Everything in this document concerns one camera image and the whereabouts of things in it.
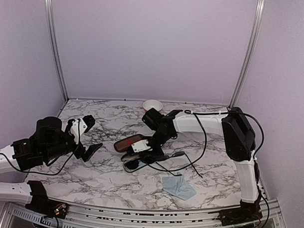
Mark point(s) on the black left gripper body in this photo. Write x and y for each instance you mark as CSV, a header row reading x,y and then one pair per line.
x,y
79,153

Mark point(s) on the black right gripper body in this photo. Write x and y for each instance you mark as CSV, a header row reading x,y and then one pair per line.
x,y
159,153

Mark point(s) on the black sunglasses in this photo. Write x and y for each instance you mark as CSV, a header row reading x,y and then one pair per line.
x,y
156,165

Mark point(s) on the light blue cleaning cloth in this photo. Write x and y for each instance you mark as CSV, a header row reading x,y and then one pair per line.
x,y
178,187
141,164

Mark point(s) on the black glasses case beige lining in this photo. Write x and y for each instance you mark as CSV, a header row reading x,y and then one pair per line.
x,y
130,162

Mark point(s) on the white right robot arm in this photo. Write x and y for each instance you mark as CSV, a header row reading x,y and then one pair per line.
x,y
232,125

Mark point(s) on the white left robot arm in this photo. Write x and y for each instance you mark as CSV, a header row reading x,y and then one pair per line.
x,y
49,142

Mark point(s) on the orange bowl with white inside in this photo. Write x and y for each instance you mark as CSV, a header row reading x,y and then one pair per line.
x,y
152,104

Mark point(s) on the aluminium front frame rail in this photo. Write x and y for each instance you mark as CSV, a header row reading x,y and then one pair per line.
x,y
87,216

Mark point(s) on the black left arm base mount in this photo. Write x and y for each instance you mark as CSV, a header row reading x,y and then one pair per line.
x,y
41,203

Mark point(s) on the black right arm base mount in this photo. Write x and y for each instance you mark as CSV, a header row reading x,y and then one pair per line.
x,y
246,212

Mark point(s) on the aluminium frame post left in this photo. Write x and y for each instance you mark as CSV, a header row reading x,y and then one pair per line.
x,y
55,51

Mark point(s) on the aluminium frame post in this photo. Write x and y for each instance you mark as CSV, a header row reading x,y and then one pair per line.
x,y
249,52
55,51

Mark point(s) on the aluminium frame post right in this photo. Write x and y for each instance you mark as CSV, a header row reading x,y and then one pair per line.
x,y
249,52

